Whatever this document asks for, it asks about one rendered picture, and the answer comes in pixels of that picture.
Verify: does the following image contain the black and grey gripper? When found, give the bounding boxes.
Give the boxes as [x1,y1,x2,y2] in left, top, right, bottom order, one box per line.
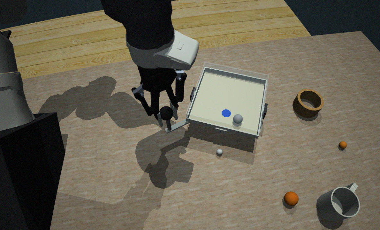
[131,65,187,127]

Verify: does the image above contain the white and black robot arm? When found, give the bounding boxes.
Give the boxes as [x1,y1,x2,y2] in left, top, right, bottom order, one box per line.
[0,0,199,131]

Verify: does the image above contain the dark grey mug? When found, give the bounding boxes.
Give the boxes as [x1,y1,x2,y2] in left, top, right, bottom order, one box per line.
[317,183,360,221]

